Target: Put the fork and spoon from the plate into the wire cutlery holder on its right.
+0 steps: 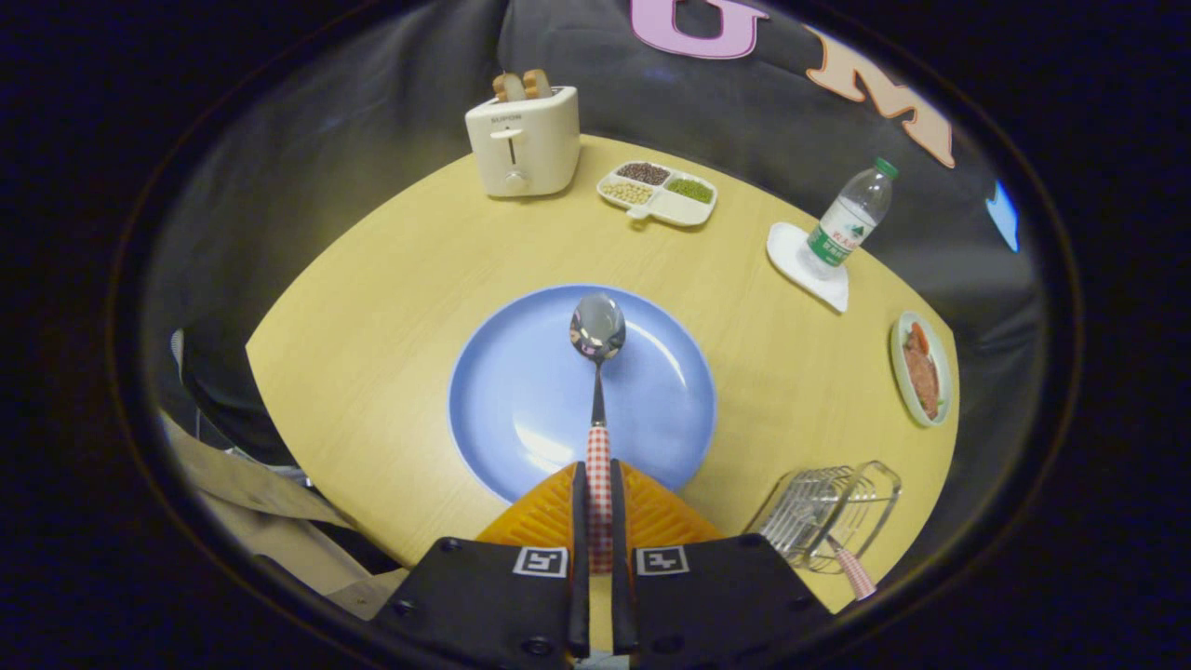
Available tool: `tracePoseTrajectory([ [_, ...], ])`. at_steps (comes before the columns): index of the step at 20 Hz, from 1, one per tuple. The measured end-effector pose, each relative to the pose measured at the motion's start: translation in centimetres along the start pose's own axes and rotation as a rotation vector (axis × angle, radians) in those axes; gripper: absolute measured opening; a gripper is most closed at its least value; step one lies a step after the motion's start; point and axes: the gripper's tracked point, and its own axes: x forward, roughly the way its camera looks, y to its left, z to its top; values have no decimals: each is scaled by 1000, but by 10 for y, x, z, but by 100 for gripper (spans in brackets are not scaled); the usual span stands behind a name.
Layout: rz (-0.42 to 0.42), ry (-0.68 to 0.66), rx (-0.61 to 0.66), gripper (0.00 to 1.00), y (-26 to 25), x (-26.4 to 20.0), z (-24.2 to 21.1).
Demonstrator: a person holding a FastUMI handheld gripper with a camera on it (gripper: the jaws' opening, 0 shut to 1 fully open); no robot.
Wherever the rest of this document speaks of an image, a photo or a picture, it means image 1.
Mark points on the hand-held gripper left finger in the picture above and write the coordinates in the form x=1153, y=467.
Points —
x=580, y=596

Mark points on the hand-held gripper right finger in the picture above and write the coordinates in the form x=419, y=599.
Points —
x=622, y=596

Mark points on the blue round plate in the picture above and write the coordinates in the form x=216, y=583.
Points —
x=521, y=391

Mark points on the person's beige trousers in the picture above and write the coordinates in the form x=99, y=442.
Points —
x=270, y=502

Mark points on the pale green oval plate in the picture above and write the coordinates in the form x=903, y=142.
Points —
x=899, y=368

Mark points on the cooked meat with carrot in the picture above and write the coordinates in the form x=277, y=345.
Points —
x=922, y=372

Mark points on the white square coaster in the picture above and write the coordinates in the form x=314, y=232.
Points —
x=791, y=251

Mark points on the white divided dish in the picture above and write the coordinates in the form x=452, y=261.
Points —
x=679, y=212

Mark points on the pile of yellow beans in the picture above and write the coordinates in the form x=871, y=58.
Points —
x=627, y=193

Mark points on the pile of green beans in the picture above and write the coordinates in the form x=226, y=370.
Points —
x=689, y=190

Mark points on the clear green-capped water bottle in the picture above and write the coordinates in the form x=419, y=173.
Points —
x=842, y=237

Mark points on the pile of dark beans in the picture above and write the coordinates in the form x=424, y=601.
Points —
x=643, y=173

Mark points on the white toaster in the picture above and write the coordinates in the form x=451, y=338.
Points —
x=540, y=140

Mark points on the brown toast slice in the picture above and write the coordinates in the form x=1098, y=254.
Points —
x=537, y=84
x=509, y=87

